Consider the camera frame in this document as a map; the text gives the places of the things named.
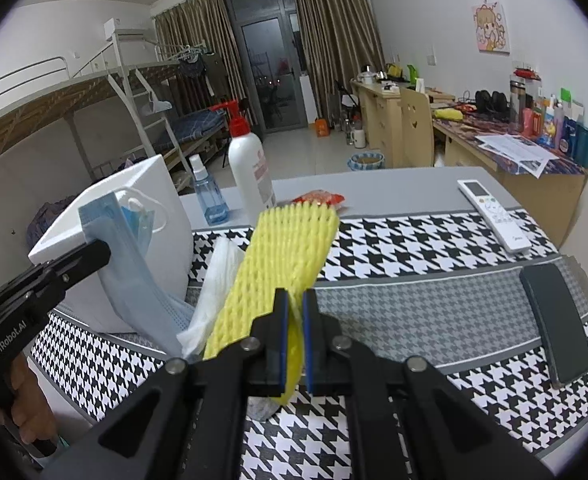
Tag yellow foam fruit net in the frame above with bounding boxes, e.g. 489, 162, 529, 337
204, 202, 340, 405

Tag red snack packet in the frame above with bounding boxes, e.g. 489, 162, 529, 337
292, 190, 345, 209

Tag glass balcony door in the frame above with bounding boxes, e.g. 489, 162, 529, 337
224, 0, 317, 134

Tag brown curtain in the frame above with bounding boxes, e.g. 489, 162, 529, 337
153, 0, 247, 116
295, 0, 385, 119

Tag metal thermos flask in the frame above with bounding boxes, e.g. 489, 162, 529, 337
509, 75, 526, 132

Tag white papers on desk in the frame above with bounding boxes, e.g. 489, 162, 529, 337
475, 134, 558, 178

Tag blue woven basket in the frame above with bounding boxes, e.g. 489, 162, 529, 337
347, 152, 385, 171

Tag houndstooth table mat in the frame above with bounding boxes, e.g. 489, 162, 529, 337
29, 209, 588, 479

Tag yellow object on desk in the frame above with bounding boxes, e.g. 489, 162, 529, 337
433, 107, 463, 122

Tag left brown curtain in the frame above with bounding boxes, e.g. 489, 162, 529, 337
153, 0, 247, 116

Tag wooden desk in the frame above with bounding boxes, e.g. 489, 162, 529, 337
352, 80, 588, 246

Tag white air conditioner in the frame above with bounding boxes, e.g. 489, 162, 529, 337
103, 17, 158, 44

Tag white floor jug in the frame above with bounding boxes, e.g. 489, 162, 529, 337
352, 129, 368, 148

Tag wooden smiley chair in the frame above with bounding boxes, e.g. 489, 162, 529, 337
400, 88, 435, 167

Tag black smartphone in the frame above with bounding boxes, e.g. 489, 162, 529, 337
520, 263, 588, 389

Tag black headphones on desk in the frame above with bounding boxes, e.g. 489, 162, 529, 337
474, 90, 509, 122

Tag cartoon girl poster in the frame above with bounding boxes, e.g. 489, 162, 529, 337
473, 0, 510, 54

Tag blue spray bottle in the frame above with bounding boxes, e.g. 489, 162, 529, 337
189, 154, 229, 226

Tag blue face mask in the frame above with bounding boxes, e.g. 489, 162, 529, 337
78, 192, 194, 356

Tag white lotion pump bottle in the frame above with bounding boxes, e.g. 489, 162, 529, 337
210, 100, 277, 226

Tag green bottle on desk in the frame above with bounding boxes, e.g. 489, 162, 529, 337
407, 64, 419, 84

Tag white remote control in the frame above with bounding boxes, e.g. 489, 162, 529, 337
457, 180, 532, 254

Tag metal bunk bed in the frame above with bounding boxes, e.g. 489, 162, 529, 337
0, 38, 227, 191

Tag blue plaid quilt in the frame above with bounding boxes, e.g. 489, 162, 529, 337
26, 195, 75, 249

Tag orange container on floor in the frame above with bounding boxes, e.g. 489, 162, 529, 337
314, 118, 330, 138

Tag right brown curtain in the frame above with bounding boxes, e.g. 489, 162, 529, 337
295, 0, 385, 119

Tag white tissue cloth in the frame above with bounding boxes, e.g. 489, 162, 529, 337
177, 236, 244, 363

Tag person's left hand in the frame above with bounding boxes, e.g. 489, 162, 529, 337
9, 353, 58, 444

